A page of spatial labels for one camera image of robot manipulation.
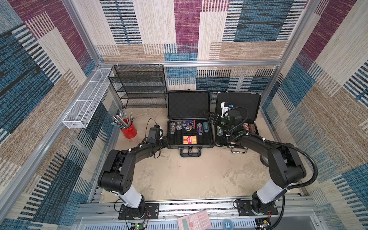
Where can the grey poker set case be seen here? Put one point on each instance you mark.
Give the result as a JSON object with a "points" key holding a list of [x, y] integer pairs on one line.
{"points": [[184, 106]]}

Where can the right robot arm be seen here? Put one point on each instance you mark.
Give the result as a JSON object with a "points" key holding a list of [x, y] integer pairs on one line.
{"points": [[289, 167]]}

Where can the orange playing card deck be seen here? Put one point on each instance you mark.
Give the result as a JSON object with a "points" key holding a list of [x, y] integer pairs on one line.
{"points": [[189, 140]]}

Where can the white red poker chip stack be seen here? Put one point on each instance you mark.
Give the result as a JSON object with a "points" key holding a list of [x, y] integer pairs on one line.
{"points": [[172, 128]]}

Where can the brown poker chip stack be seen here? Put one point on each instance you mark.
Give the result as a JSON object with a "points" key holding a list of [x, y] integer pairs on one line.
{"points": [[252, 128]]}

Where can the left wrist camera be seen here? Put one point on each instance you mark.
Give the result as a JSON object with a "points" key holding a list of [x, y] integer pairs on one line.
{"points": [[154, 134]]}

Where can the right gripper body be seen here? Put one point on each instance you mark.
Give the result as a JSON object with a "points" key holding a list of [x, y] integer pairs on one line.
{"points": [[216, 120]]}

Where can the black poker set case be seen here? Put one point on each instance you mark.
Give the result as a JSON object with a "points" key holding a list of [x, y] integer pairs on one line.
{"points": [[248, 105]]}

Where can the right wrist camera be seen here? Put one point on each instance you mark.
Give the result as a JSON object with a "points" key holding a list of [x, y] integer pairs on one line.
{"points": [[228, 110]]}

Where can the teal poker chip stack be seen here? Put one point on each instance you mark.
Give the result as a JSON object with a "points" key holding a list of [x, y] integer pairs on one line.
{"points": [[206, 127]]}

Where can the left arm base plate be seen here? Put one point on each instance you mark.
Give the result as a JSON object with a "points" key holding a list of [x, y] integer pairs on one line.
{"points": [[145, 211]]}

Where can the pink calculator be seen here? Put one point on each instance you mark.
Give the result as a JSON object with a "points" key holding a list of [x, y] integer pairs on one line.
{"points": [[196, 221]]}

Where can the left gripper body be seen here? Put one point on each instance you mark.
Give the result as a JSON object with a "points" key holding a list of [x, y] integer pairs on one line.
{"points": [[163, 144]]}

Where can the blue tape roll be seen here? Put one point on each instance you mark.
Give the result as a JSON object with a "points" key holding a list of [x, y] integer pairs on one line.
{"points": [[227, 224]]}

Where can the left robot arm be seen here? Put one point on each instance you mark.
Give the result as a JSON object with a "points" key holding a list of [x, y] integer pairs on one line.
{"points": [[117, 172]]}

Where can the white mesh wall basket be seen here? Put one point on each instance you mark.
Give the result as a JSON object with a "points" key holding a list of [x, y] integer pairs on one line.
{"points": [[82, 111]]}

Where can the purple poker chip stack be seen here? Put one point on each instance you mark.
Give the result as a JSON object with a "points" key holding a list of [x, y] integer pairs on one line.
{"points": [[200, 129]]}

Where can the black mesh shelf rack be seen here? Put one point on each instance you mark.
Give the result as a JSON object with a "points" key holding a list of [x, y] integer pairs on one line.
{"points": [[140, 86]]}

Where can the grey tape roll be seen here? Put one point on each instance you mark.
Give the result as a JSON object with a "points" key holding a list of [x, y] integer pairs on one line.
{"points": [[263, 161]]}

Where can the red triangle dealer marker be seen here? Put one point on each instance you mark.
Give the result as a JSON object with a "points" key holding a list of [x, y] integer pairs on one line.
{"points": [[192, 124]]}

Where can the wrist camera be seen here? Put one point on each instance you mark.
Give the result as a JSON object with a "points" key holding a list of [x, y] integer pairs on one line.
{"points": [[154, 134], [228, 110]]}

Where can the red metal pencil bucket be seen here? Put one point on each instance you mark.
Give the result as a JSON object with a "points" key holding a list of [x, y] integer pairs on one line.
{"points": [[128, 129]]}

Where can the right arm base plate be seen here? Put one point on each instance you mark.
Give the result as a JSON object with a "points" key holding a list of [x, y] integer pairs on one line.
{"points": [[255, 208]]}

